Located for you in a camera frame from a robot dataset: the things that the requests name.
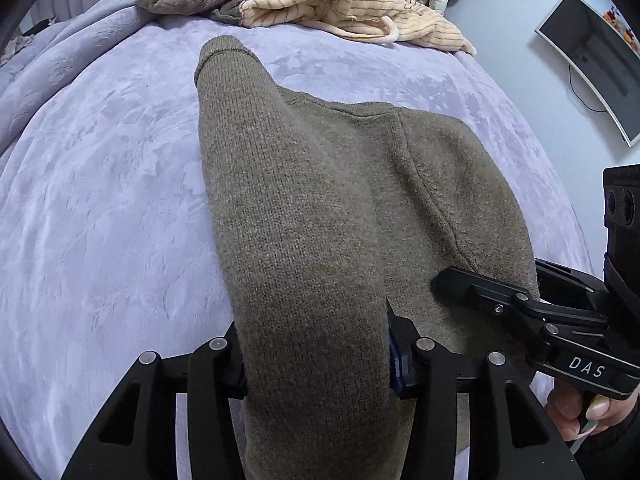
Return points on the person's right hand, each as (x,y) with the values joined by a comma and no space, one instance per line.
(570,412)

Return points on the curved white-framed monitor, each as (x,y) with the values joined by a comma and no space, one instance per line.
(590,55)

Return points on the lavender comforter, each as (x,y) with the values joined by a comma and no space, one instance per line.
(45,60)

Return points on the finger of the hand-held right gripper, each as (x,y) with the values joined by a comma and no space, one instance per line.
(565,275)
(480,290)

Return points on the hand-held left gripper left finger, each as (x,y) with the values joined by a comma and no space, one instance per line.
(212,367)

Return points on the cream striped garment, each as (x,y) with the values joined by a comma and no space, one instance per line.
(360,10)

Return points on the lavender embossed blanket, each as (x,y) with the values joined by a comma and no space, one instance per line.
(110,220)

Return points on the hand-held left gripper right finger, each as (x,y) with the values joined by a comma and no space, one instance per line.
(398,360)

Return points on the olive brown knit sweater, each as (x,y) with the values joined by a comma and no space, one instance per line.
(310,240)

